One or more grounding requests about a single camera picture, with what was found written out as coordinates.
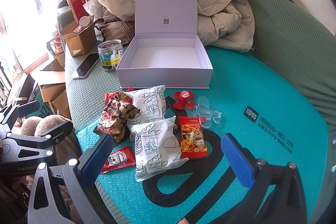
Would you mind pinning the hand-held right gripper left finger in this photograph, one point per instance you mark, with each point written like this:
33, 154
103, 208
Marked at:
97, 158

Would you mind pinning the brown fuzzy slipper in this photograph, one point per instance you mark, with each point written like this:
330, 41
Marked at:
50, 121
27, 126

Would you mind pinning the green sofa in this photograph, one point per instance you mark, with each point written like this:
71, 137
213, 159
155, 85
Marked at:
288, 43

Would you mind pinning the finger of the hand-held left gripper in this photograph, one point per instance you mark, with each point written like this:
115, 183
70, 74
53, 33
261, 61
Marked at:
25, 109
52, 133

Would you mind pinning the red candy packet with figure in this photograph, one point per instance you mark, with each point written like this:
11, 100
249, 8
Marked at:
193, 137

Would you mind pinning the pink patterned box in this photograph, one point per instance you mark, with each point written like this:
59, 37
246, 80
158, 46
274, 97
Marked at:
56, 44

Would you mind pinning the black smartphone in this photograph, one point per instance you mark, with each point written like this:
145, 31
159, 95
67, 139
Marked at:
85, 66

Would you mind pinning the white bread packet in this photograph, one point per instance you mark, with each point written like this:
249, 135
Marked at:
155, 148
149, 103

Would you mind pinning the brown cereal snack packet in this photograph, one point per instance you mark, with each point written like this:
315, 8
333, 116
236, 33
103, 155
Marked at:
115, 116

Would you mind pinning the red paper bag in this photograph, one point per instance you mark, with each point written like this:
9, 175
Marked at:
77, 6

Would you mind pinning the pink lidded jar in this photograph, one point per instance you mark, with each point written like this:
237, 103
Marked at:
84, 22

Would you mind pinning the red gold candy packet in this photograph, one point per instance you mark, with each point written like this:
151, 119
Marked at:
113, 96

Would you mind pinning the clear plastic holder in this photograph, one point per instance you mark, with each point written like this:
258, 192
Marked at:
207, 111

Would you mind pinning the small open cardboard box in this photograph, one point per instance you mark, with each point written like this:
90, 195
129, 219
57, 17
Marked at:
78, 43

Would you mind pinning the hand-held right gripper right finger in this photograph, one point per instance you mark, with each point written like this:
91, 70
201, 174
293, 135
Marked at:
237, 161

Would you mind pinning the clear plastic jar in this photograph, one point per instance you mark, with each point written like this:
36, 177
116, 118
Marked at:
109, 56

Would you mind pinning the person's right hand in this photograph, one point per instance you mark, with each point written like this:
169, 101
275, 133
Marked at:
184, 221

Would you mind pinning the teal foam mat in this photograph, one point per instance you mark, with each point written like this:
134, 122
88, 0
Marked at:
262, 98

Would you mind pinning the white gift box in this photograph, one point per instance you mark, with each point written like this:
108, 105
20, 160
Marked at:
162, 56

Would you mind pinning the black teal printed box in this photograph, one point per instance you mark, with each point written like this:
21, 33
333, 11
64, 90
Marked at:
43, 109

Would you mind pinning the small red candy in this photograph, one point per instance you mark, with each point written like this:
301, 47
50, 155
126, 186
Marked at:
183, 100

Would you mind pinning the red ketchup sachet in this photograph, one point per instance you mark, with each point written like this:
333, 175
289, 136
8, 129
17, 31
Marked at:
118, 159

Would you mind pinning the open cardboard carton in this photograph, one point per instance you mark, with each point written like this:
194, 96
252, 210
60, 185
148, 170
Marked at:
56, 98

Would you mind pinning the flattened cardboard box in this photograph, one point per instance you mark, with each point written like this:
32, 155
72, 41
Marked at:
53, 65

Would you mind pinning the brown striped cushion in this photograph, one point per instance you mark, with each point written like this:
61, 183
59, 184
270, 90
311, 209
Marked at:
118, 29

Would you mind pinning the grey brown fabric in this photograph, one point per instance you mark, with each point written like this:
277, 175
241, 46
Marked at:
113, 15

